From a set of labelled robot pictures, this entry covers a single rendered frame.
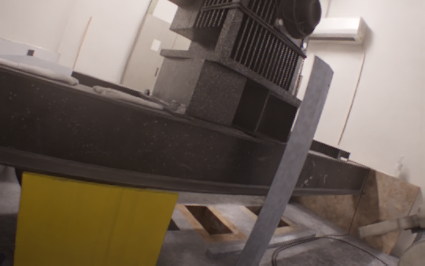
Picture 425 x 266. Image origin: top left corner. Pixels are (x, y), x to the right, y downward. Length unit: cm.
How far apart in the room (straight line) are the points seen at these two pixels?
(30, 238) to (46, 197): 15
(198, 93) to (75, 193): 51
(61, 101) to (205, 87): 47
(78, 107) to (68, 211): 31
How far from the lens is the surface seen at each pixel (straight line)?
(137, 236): 88
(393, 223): 48
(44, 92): 74
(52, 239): 84
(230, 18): 84
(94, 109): 75
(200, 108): 84
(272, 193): 102
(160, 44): 401
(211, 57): 82
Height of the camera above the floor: 74
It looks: 3 degrees down
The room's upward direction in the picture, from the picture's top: 19 degrees clockwise
